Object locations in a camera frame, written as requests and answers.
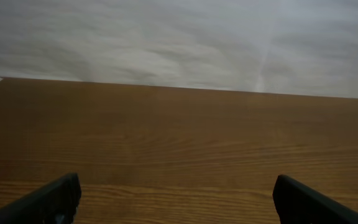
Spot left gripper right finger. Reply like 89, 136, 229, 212
272, 174, 358, 224

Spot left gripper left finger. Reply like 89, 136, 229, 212
0, 172, 83, 224

